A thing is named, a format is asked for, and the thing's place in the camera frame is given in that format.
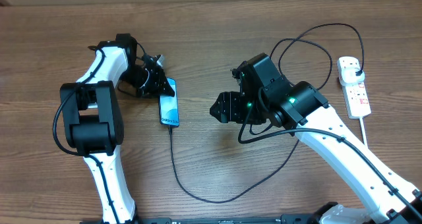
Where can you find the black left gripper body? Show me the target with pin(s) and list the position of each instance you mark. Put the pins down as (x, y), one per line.
(146, 89)

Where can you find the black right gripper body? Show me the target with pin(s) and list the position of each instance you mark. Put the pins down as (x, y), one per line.
(246, 109)

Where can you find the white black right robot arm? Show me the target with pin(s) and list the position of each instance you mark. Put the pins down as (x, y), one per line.
(302, 111)

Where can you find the white power strip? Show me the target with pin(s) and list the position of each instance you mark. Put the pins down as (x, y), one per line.
(355, 96)

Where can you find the black smartphone lit screen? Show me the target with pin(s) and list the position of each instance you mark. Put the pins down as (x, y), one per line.
(169, 113)

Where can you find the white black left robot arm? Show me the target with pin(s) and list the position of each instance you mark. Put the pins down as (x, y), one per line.
(93, 122)

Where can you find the white charger plug adapter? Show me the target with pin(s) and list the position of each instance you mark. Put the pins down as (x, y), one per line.
(349, 77)

